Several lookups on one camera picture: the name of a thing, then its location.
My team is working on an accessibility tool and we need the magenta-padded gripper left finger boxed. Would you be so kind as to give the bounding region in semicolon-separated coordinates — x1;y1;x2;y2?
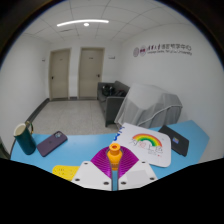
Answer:
70;146;114;192

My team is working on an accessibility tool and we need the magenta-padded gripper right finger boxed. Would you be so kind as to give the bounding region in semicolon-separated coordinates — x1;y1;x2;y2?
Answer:
117;146;158;192

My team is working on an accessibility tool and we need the white rainbow-print flat bag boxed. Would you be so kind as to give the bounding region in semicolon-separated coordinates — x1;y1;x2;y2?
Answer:
114;122;173;168

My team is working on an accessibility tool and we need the black flat case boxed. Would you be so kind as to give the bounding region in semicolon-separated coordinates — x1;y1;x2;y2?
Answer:
157;124;190;157

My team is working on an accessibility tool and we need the purple smartphone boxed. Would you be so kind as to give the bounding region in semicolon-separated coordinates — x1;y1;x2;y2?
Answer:
36;130;69;158

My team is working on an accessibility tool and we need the grey sofa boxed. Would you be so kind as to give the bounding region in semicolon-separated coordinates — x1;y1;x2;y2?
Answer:
97;80;131;128

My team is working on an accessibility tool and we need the dark green mug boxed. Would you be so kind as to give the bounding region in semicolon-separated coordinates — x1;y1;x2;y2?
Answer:
13;121;37;156

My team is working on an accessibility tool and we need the grey cover cloth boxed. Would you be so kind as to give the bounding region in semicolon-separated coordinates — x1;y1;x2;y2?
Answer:
114;82;184;129

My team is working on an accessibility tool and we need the black bag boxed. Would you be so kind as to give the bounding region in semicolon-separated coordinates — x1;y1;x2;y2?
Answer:
101;84;128;98

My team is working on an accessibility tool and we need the beige door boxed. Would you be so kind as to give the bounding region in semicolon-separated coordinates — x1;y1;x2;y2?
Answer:
77;47;105;100
48;48;72;100

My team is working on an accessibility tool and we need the long curved ceiling light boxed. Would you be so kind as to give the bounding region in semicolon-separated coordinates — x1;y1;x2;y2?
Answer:
56;18;110;28

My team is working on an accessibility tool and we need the white metal tube frame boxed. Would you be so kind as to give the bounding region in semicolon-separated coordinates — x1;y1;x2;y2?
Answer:
139;103;184;129

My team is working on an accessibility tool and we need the wall sign lettering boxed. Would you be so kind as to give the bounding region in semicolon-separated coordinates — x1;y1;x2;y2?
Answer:
132;42;194;58

